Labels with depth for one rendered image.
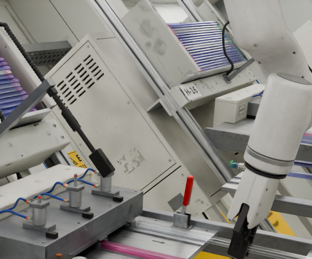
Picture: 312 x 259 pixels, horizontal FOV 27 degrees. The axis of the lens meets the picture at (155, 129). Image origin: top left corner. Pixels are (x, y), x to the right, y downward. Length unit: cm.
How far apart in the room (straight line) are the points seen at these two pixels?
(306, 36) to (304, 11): 318
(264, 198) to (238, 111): 117
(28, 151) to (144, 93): 97
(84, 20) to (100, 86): 226
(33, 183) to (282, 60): 52
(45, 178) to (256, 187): 44
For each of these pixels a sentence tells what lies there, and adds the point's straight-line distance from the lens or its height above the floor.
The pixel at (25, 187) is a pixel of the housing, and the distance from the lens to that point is 125.
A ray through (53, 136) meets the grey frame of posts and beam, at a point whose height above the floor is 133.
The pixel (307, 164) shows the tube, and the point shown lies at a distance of 161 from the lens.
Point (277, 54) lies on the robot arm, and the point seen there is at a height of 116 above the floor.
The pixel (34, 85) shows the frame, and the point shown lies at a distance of 143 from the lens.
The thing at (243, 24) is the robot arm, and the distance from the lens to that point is 107.
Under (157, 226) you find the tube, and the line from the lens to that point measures 124.
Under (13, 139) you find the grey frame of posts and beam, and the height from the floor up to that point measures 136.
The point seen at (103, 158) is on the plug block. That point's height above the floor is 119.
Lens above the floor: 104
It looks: 7 degrees up
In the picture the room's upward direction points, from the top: 36 degrees counter-clockwise
